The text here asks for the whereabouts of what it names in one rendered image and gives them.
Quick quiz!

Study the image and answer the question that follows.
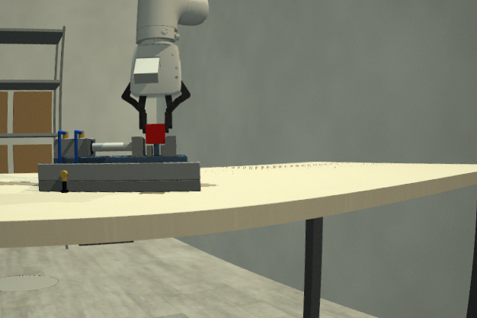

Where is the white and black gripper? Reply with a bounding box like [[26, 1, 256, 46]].
[[121, 41, 190, 133]]

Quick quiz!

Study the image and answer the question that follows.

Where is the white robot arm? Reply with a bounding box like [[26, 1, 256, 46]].
[[133, 0, 209, 84]]

